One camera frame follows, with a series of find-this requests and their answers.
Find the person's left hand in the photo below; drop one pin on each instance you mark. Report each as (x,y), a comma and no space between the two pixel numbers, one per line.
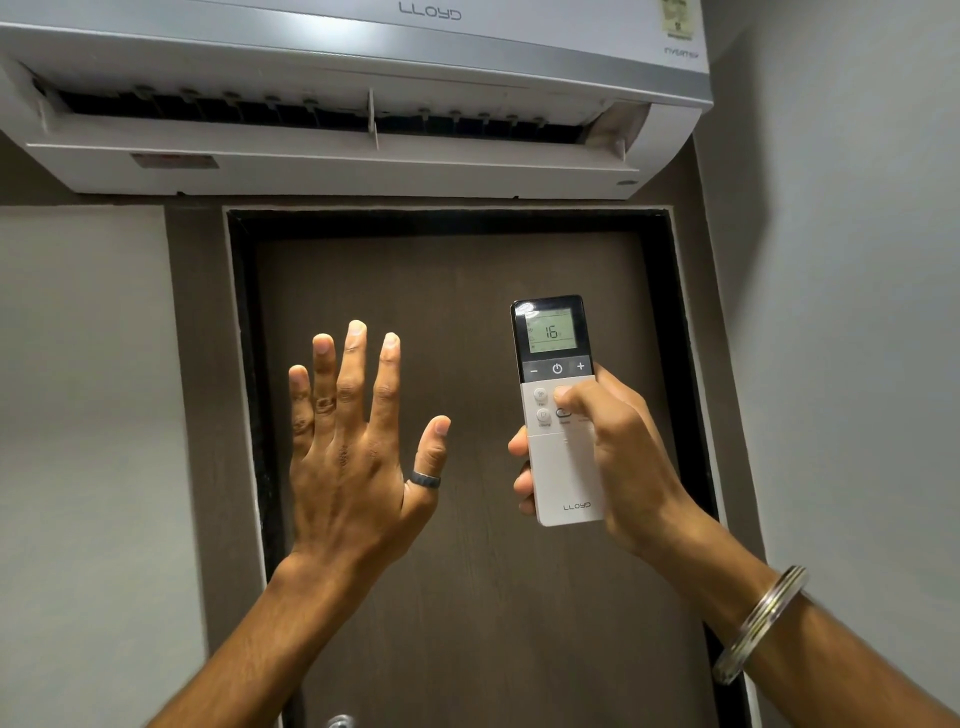
(352,480)

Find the person's right hand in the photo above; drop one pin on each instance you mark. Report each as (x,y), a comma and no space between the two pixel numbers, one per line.
(630,472)

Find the white AC remote control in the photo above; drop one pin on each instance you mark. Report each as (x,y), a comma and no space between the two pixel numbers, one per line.
(562,480)

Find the person's right forearm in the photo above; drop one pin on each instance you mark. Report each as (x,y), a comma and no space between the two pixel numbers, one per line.
(810,660)

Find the dark brown door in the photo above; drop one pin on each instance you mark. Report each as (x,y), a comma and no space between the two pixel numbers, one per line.
(244,337)

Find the white wall air conditioner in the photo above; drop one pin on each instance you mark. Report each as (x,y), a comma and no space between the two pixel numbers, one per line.
(337,45)

